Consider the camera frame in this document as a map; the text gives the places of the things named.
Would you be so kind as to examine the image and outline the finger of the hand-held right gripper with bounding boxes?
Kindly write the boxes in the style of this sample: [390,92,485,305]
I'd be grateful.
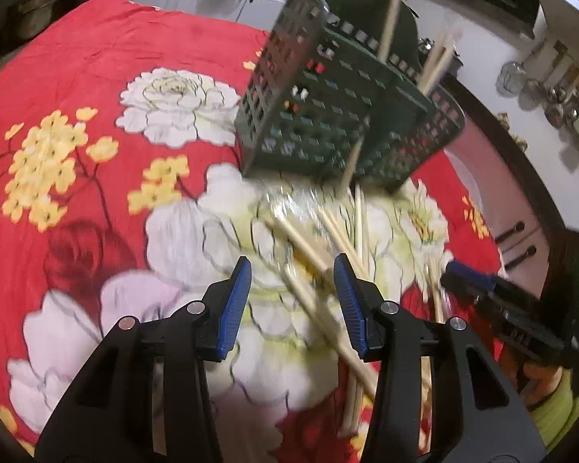
[440,271,577,363]
[445,259,536,302]

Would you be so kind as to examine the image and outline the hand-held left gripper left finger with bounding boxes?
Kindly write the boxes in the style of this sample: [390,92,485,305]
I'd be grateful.
[34,255,254,463]

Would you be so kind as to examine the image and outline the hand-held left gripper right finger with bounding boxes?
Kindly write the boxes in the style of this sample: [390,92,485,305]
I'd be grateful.
[333,252,548,463]

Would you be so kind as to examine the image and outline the pile of wooden chopsticks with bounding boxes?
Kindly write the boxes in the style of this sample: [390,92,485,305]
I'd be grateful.
[265,0,464,449]

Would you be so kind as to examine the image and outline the green plastic utensil basket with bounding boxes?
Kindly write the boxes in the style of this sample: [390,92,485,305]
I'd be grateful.
[234,0,467,196]

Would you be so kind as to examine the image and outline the person's right hand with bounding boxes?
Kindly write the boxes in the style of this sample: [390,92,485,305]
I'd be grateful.
[499,338,563,396]

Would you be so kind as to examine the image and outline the red floral blanket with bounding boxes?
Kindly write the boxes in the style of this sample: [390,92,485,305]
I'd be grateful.
[0,0,512,463]

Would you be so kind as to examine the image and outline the stacked steel pots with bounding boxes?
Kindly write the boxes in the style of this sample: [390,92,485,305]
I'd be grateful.
[15,0,59,40]

